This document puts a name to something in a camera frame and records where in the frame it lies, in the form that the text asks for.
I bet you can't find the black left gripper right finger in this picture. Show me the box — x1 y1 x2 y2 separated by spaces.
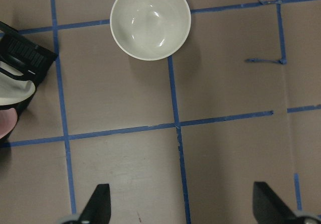
252 182 301 224

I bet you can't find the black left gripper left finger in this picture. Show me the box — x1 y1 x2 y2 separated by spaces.
78 184 111 224

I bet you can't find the pink plate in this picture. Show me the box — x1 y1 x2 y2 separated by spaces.
1 108 18 139

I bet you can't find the white plate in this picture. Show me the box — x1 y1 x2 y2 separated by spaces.
1 72 36 106

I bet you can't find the black plate rack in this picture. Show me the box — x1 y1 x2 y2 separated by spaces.
1 22 58 143

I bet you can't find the white ceramic bowl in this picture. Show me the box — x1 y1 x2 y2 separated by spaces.
110 0 191 61

